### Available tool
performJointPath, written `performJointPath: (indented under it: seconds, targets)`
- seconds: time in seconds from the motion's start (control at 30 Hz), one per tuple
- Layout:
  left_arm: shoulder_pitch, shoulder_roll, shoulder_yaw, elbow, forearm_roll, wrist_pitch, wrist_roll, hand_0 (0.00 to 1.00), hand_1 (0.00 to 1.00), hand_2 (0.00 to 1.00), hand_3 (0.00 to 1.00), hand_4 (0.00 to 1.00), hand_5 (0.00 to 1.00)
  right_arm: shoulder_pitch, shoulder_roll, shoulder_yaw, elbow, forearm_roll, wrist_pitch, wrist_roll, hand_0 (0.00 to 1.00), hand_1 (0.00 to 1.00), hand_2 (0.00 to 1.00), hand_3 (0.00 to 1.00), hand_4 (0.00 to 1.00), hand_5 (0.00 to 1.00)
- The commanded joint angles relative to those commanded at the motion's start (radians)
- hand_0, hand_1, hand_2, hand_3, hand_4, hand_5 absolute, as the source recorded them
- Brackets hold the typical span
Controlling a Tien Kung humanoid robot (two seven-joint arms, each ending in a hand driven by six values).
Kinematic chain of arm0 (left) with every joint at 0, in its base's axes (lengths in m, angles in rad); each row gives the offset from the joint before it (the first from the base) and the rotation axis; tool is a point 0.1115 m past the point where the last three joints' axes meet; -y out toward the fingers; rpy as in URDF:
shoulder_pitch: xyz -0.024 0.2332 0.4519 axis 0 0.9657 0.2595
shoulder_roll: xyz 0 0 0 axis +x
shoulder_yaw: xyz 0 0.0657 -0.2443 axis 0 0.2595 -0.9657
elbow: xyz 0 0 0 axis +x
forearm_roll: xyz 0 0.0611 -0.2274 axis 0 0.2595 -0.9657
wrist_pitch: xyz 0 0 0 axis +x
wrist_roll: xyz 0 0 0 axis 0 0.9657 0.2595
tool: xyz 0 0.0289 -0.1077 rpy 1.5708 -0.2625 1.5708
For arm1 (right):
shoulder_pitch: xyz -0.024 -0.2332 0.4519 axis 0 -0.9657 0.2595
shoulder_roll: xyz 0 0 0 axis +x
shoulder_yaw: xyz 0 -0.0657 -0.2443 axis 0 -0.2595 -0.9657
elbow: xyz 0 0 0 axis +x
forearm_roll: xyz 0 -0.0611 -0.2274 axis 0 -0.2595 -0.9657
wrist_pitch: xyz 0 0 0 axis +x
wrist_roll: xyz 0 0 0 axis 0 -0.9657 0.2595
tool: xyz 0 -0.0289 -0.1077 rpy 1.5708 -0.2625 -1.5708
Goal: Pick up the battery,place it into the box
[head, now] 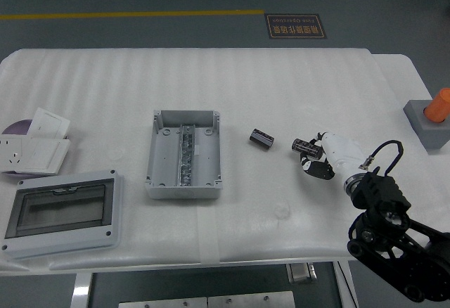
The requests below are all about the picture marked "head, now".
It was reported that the white wall socket plate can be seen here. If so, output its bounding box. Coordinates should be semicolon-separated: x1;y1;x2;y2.
0;136;26;174

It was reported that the white metal table frame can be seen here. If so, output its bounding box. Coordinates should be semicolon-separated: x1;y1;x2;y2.
71;260;360;308

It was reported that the metal rail inside box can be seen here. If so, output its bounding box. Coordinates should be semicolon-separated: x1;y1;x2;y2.
177;124;196;187

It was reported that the white foam mat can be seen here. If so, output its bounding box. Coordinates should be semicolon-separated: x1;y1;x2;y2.
0;47;435;271

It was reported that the grey metal plate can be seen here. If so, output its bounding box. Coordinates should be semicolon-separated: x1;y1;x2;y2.
207;290;296;308
118;296;208;308

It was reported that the grey lid with clear window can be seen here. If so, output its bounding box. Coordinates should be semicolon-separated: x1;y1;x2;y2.
0;169;125;261

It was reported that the white flat switch plate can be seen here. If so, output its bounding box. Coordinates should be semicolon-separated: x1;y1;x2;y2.
13;138;72;177

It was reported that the white tilted switch plate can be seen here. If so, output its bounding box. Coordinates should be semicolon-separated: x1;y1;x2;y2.
27;107;72;141

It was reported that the black floor sign orange text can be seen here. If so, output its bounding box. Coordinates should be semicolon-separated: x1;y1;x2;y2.
264;13;326;40

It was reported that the grey open plastic box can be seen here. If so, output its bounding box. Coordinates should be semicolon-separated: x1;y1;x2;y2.
144;109;225;200

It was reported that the yellow floor tape line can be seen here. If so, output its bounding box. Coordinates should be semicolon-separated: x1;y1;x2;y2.
0;8;265;21

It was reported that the grey block base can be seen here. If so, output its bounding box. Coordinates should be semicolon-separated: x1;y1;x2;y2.
402;99;450;155

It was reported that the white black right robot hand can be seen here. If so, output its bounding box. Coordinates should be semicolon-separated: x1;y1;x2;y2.
300;131;368;182

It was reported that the silver metal bracket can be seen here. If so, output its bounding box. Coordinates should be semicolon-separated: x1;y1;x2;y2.
285;262;318;285

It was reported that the purple round disc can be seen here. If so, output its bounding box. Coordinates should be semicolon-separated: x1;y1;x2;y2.
1;119;37;136

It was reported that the orange cylinder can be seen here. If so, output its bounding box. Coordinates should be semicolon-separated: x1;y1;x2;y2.
423;87;450;124

